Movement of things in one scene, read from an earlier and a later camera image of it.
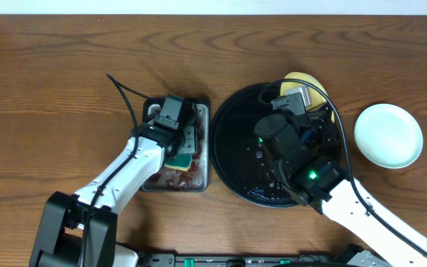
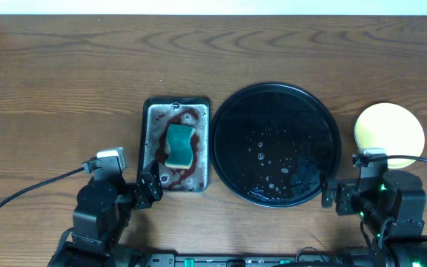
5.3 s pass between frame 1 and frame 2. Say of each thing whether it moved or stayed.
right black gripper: moved
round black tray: stayed
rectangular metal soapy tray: stayed
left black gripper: moved
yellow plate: moved
